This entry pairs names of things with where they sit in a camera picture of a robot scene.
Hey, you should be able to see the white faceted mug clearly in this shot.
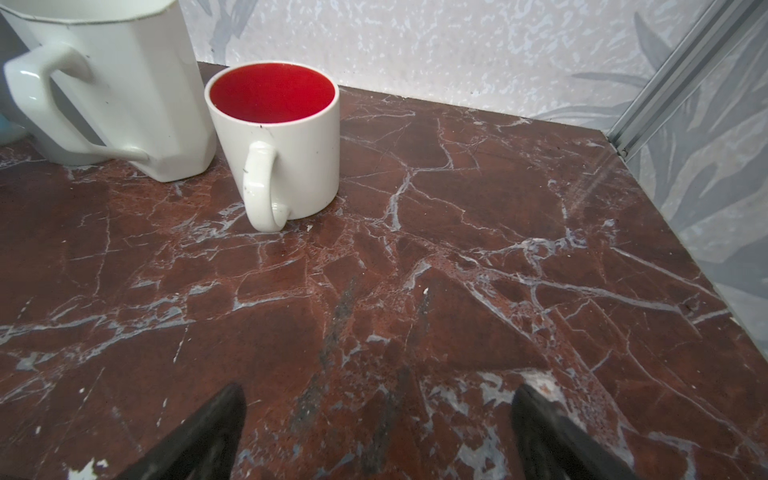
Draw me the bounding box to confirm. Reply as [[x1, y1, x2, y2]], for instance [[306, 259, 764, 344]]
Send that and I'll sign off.
[[1, 1, 217, 182]]

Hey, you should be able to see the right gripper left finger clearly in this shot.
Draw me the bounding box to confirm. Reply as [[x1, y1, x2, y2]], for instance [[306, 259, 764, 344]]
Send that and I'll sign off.
[[117, 382, 247, 479]]

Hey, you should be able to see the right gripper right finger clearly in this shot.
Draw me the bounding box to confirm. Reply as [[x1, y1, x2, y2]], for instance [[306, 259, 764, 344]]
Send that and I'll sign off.
[[510, 384, 638, 480]]

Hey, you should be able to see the cream round mug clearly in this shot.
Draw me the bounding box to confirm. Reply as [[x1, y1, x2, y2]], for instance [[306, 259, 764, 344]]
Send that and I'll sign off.
[[205, 61, 340, 232]]

